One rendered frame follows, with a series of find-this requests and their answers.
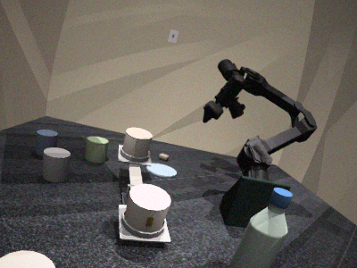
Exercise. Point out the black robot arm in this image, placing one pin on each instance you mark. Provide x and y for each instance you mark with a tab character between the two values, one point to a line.
254	158

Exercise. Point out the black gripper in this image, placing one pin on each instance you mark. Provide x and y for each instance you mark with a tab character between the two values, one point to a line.
214	109

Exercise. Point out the pale green cylinder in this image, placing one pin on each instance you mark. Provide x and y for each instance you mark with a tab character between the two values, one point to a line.
96	149

